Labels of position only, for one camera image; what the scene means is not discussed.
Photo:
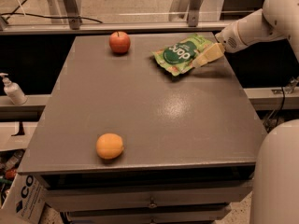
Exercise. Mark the red apple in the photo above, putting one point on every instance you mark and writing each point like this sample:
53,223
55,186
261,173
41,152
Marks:
119,42

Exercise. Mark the metal frame bracket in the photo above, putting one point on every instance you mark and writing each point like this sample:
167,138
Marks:
193,12
72,8

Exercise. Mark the orange fruit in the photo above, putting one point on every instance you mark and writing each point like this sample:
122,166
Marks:
109,146

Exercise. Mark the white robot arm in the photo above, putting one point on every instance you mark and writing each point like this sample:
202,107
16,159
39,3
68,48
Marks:
275,195

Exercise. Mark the grey drawer cabinet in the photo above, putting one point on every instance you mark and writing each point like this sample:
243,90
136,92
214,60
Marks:
190,142

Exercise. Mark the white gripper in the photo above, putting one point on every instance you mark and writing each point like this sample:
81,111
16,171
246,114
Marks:
228,40

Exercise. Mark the white cardboard box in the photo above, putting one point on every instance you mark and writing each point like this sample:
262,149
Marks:
24,203

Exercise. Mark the white pump lotion bottle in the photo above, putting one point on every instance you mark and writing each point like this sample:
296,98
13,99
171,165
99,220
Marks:
13,90

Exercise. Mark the metal rail bar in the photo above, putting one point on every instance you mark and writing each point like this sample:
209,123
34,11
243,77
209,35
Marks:
108,28

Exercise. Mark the green rice chip bag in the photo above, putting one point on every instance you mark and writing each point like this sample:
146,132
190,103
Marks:
177,59

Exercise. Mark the left metal frame bracket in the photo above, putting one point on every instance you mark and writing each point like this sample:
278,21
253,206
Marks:
72,8

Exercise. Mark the right metal frame bracket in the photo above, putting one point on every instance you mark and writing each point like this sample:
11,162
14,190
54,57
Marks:
193,12

